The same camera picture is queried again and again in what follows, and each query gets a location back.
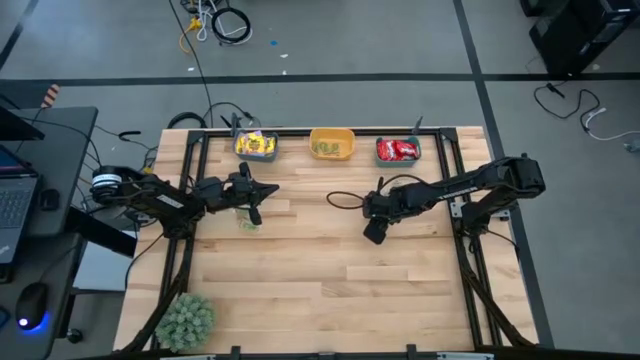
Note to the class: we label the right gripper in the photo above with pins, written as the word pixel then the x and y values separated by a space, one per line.
pixel 380 207

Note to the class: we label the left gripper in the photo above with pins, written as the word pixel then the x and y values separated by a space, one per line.
pixel 230 192

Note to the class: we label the slate grey plastic bin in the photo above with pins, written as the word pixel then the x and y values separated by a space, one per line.
pixel 257 158

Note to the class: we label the teal plastic bin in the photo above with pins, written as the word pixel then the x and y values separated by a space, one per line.
pixel 398 163

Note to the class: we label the yellow plastic bin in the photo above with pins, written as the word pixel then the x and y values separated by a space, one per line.
pixel 345 137

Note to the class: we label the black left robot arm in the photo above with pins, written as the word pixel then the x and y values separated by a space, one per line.
pixel 150 197

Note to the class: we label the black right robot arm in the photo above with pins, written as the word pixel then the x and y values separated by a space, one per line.
pixel 460 192

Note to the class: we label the green artificial plant ball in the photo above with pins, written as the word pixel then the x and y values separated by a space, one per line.
pixel 185 322

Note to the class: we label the black desk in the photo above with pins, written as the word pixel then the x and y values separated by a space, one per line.
pixel 65 150

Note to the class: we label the small black desk device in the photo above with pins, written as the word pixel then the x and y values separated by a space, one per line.
pixel 49 199

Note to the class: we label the orange black striped marker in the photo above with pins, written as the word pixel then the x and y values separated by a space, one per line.
pixel 50 96

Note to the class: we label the black caster wheel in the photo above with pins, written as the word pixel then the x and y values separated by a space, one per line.
pixel 75 335

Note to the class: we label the black laptop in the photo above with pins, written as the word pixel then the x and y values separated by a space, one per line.
pixel 15 205

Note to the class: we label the black computer tower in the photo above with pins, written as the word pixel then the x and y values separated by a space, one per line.
pixel 575 35

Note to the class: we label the black computer mouse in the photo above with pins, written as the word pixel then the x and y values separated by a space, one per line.
pixel 31 302

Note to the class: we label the black aluminium table frame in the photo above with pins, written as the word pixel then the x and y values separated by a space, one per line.
pixel 292 133

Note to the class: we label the black frame bracket post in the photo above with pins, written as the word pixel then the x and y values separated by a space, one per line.
pixel 418 126
pixel 234 124

